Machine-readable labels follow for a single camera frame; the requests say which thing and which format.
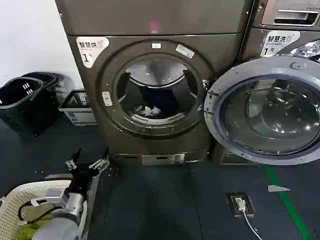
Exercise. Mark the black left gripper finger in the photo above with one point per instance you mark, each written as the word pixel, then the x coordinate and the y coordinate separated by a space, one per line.
pixel 101 163
pixel 74 160

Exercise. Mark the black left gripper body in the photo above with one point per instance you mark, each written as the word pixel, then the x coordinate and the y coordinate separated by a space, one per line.
pixel 80 177

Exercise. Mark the grey plastic crate basket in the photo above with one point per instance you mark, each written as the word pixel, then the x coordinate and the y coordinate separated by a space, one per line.
pixel 78 107

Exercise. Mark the cream perforated laundry basket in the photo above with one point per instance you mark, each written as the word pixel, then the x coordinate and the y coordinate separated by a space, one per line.
pixel 22 200

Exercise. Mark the yellow-green garment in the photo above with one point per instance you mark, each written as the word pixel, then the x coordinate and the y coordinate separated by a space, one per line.
pixel 28 228

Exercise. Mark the black plastic laundry basket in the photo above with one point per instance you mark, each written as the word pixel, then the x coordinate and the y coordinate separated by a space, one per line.
pixel 53 85
pixel 21 105

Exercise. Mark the dark clothes in drum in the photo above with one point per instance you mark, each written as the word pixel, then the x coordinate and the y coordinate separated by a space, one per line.
pixel 156 98

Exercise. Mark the grey front-loading dryer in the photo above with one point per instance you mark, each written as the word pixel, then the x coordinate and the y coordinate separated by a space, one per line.
pixel 160 82

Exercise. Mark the metal floor socket box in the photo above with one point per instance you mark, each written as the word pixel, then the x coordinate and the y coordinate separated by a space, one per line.
pixel 240 203

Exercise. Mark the round glass dryer door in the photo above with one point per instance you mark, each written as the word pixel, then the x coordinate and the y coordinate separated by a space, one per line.
pixel 268 110

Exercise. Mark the green floor tape line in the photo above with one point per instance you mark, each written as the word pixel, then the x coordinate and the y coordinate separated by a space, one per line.
pixel 287 200

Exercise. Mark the grey washing machine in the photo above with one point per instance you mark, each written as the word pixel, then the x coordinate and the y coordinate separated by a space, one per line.
pixel 282 27

